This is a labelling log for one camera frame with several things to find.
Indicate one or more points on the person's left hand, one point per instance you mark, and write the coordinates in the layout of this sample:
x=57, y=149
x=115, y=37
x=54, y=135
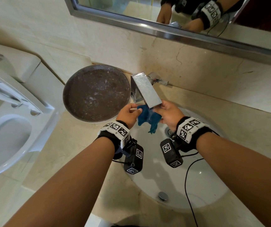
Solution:
x=127, y=115

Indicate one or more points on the person's right hand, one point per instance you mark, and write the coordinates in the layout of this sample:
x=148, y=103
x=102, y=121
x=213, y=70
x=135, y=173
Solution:
x=172, y=115

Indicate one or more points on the teal cleaning cloth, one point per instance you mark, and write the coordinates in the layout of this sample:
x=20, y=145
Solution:
x=147, y=118

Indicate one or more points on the chrome faucet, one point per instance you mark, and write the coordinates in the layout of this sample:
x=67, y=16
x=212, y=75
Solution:
x=146, y=89

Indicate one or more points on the round dark brown tray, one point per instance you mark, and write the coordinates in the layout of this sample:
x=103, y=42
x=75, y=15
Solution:
x=95, y=94

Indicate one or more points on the person's left forearm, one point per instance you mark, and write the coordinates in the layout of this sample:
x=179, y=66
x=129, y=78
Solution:
x=67, y=186

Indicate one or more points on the person's right forearm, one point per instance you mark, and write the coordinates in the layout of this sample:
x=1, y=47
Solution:
x=244, y=177

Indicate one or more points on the chrome sink drain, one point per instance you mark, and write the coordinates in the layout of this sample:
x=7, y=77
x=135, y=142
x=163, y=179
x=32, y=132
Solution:
x=168, y=133

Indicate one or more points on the white ceramic sink basin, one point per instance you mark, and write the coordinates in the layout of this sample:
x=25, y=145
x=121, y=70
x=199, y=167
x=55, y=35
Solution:
x=161, y=179

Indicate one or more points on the beige marble sink countertop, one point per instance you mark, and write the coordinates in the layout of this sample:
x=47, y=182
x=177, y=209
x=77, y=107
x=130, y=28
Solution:
x=67, y=144

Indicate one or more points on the left marker wristband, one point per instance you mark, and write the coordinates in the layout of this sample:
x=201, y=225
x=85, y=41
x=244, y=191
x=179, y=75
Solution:
x=116, y=132

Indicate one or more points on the marker wristband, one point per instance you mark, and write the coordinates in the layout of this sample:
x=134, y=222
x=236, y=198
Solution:
x=116, y=132
x=189, y=130

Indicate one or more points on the right marker wristband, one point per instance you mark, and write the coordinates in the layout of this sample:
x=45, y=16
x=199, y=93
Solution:
x=189, y=130

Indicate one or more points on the chrome overflow cap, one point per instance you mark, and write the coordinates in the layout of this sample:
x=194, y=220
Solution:
x=163, y=196

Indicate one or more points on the white toilet tank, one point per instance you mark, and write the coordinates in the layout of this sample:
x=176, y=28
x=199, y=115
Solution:
x=43, y=85

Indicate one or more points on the steel framed mirror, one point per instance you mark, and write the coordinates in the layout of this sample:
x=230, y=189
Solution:
x=149, y=27

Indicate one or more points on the white toilet bowl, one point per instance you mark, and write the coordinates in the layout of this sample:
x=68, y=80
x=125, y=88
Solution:
x=7, y=144

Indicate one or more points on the white toilet seat lid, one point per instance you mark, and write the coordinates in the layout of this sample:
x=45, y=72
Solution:
x=7, y=85

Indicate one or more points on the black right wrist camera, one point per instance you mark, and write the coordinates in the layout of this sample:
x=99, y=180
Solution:
x=172, y=154

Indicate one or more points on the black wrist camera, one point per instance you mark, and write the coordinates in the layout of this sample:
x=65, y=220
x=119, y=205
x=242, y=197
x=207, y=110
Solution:
x=134, y=160
x=172, y=154

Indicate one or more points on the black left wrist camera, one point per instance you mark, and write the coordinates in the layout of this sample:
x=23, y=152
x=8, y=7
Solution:
x=134, y=160

